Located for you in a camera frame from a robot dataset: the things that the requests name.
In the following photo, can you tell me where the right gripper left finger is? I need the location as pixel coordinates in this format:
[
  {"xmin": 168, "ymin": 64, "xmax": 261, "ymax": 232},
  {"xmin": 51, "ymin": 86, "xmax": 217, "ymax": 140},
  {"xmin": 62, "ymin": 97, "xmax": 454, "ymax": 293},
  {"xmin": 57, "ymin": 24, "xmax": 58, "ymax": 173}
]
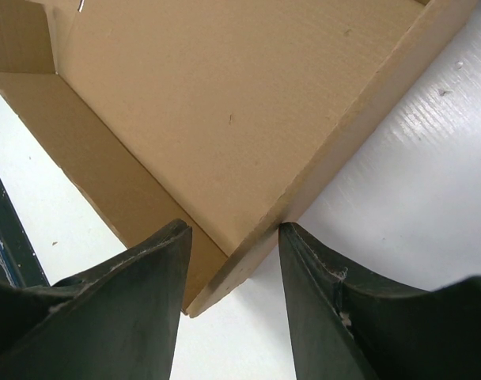
[{"xmin": 0, "ymin": 219, "xmax": 192, "ymax": 379}]

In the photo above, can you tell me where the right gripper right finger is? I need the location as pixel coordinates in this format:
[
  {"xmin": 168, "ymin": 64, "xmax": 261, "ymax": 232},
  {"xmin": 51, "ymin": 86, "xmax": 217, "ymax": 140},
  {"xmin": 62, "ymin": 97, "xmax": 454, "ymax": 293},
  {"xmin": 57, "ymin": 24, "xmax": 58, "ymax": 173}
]
[{"xmin": 278, "ymin": 222, "xmax": 481, "ymax": 379}]

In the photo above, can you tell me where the brown cardboard box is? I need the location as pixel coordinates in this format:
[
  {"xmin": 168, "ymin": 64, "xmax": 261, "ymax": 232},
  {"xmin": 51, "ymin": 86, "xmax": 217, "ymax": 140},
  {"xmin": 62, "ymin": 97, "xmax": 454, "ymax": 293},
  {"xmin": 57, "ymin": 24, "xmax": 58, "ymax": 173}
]
[{"xmin": 0, "ymin": 1, "xmax": 475, "ymax": 317}]

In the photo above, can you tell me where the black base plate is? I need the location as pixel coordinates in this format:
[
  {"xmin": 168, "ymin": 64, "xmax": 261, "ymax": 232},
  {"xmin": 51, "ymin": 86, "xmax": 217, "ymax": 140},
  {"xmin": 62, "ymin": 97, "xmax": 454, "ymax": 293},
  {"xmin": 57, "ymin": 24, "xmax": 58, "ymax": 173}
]
[{"xmin": 0, "ymin": 178, "xmax": 49, "ymax": 288}]

